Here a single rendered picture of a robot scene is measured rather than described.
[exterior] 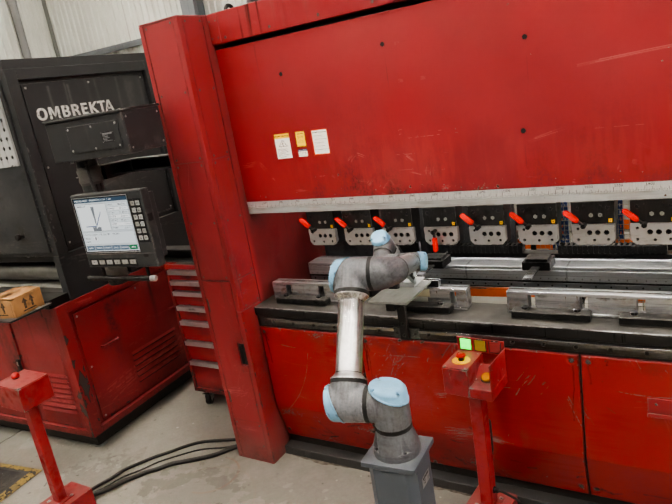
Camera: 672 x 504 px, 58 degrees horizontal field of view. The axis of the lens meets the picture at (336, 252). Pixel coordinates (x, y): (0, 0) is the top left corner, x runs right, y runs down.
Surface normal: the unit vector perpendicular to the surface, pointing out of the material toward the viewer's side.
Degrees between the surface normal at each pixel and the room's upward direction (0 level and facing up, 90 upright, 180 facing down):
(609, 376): 90
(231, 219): 90
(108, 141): 90
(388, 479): 90
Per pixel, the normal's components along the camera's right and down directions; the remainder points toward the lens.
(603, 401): -0.51, 0.31
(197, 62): 0.85, 0.00
